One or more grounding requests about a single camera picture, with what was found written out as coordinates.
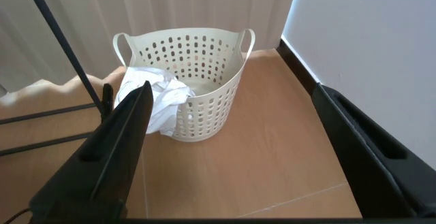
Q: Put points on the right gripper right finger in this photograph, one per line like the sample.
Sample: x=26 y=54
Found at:
x=374 y=186

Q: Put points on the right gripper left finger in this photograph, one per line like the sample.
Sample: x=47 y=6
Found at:
x=68 y=196

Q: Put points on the black clothes rack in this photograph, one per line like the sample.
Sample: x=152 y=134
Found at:
x=63 y=43

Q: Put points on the white laundry basket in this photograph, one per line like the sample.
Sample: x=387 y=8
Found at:
x=190 y=35

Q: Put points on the white garment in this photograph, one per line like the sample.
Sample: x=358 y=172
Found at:
x=167 y=105

